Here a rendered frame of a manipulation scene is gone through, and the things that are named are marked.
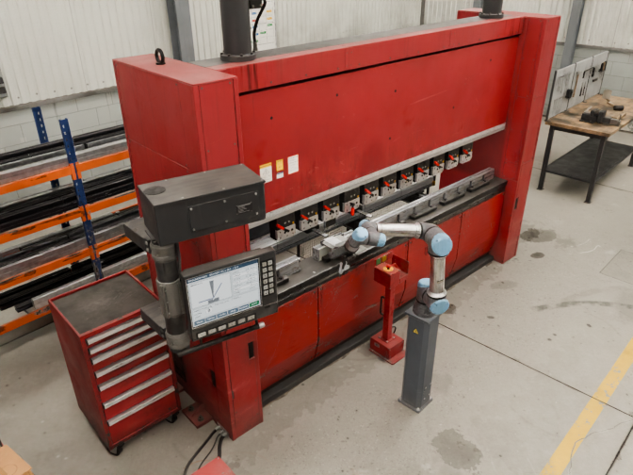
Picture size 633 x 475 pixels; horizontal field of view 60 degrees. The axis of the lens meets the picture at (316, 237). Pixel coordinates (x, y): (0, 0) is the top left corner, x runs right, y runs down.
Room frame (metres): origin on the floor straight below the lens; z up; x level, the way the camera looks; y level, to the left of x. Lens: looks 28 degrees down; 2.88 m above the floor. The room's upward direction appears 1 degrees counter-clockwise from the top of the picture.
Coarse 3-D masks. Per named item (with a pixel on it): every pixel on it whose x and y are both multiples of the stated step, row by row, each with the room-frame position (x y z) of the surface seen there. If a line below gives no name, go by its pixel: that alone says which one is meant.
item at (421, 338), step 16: (416, 320) 2.82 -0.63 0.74; (432, 320) 2.78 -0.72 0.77; (416, 336) 2.81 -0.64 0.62; (432, 336) 2.82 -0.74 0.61; (416, 352) 2.80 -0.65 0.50; (432, 352) 2.84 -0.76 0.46; (416, 368) 2.79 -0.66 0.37; (432, 368) 2.85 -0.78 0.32; (416, 384) 2.78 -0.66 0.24; (400, 400) 2.86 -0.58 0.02; (416, 400) 2.78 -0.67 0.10
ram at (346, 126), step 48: (480, 48) 4.48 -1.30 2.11; (240, 96) 2.95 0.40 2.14; (288, 96) 3.17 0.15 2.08; (336, 96) 3.43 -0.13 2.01; (384, 96) 3.73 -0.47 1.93; (432, 96) 4.10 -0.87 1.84; (480, 96) 4.54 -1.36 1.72; (288, 144) 3.16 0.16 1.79; (336, 144) 3.43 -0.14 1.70; (384, 144) 3.75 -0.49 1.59; (432, 144) 4.14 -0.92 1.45; (288, 192) 3.16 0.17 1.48; (336, 192) 3.44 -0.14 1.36
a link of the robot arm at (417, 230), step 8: (360, 224) 2.78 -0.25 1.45; (368, 224) 2.75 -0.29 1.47; (376, 224) 2.77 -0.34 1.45; (384, 224) 2.78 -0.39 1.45; (392, 224) 2.79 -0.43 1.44; (400, 224) 2.81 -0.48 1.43; (408, 224) 2.82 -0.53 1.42; (416, 224) 2.84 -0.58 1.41; (424, 224) 2.84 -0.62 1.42; (432, 224) 2.83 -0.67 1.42; (384, 232) 2.75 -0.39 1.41; (392, 232) 2.76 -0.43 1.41; (400, 232) 2.78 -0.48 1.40; (408, 232) 2.79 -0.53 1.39; (416, 232) 2.80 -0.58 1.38; (424, 232) 2.80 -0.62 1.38; (424, 240) 2.81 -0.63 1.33
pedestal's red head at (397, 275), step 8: (392, 256) 3.54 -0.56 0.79; (384, 264) 3.45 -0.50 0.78; (392, 264) 3.49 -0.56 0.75; (400, 264) 3.48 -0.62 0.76; (408, 264) 3.43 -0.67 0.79; (376, 272) 3.40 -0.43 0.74; (384, 272) 3.34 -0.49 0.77; (392, 272) 3.33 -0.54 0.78; (400, 272) 3.45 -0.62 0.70; (376, 280) 3.39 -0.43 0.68; (384, 280) 3.33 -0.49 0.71; (392, 280) 3.31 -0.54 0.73; (400, 280) 3.37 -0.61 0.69
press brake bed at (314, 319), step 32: (448, 224) 4.18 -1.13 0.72; (480, 224) 4.54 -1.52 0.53; (416, 256) 3.90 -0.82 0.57; (448, 256) 4.22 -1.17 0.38; (480, 256) 4.74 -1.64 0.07; (320, 288) 3.19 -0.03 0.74; (352, 288) 3.40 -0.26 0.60; (384, 288) 3.65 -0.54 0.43; (416, 288) 3.97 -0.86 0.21; (288, 320) 2.99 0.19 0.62; (320, 320) 3.18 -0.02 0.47; (352, 320) 3.41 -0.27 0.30; (288, 352) 2.98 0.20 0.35; (320, 352) 3.24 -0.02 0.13; (288, 384) 3.00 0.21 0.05
